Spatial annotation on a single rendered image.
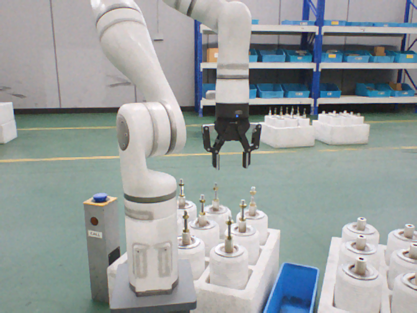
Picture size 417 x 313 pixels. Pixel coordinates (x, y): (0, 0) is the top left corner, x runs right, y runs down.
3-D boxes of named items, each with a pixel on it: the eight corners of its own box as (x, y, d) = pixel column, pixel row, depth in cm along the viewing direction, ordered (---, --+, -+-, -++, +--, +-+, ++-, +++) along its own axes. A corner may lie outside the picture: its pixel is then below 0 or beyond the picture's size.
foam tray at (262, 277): (250, 366, 85) (252, 299, 81) (110, 326, 98) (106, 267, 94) (277, 279, 121) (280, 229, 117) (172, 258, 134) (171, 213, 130)
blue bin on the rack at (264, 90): (251, 96, 597) (252, 83, 592) (273, 96, 603) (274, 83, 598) (260, 99, 549) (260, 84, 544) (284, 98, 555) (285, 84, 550)
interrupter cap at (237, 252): (251, 251, 89) (251, 249, 89) (229, 262, 84) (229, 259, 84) (229, 241, 94) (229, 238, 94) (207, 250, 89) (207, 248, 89)
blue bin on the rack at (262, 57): (253, 63, 584) (254, 49, 579) (276, 63, 588) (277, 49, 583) (261, 62, 536) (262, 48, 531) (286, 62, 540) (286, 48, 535)
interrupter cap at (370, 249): (377, 258, 85) (377, 256, 85) (343, 252, 88) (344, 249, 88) (376, 244, 92) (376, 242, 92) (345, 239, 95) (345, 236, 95)
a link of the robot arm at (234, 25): (251, 79, 74) (246, 77, 83) (253, -1, 71) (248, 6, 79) (217, 79, 74) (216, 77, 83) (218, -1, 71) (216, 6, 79)
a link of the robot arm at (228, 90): (241, 99, 89) (241, 73, 87) (257, 103, 78) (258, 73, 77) (205, 99, 87) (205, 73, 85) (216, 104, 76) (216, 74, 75)
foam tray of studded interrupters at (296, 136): (314, 146, 333) (315, 127, 329) (275, 148, 323) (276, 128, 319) (293, 138, 369) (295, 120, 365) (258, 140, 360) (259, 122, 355)
